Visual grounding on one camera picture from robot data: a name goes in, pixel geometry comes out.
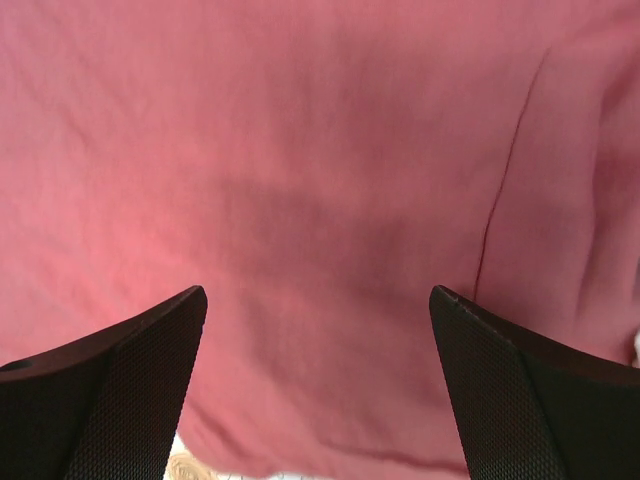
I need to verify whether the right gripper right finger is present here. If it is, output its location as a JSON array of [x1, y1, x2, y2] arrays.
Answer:
[[429, 286, 639, 480]]

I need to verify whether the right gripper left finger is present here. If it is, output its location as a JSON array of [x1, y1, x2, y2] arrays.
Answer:
[[1, 286, 207, 480]]

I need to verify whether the dusty pink t shirt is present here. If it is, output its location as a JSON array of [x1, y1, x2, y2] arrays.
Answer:
[[1, 1, 639, 479]]

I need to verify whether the floral patterned table mat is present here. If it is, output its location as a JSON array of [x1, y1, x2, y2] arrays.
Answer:
[[164, 435, 469, 479]]

